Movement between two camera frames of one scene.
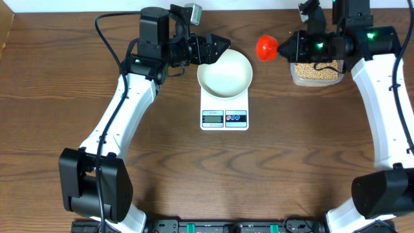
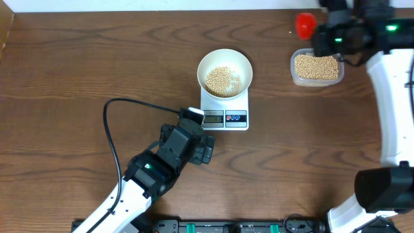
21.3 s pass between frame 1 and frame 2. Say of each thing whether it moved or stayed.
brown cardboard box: stayed
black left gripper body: moved
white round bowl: stayed
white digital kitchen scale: stayed
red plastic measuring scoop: moved
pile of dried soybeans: stayed
